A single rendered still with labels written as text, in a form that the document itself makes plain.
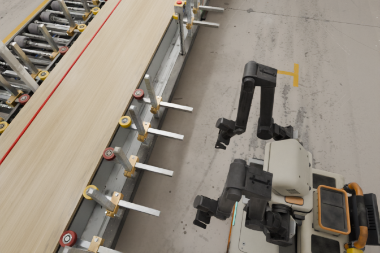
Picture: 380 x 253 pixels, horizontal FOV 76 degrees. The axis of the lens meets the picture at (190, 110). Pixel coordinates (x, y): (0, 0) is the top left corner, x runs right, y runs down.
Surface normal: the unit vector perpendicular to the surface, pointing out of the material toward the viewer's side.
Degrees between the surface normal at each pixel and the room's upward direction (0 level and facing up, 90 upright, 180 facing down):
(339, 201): 0
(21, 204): 0
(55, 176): 0
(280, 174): 43
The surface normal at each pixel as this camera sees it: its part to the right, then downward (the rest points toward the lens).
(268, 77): 0.16, -0.51
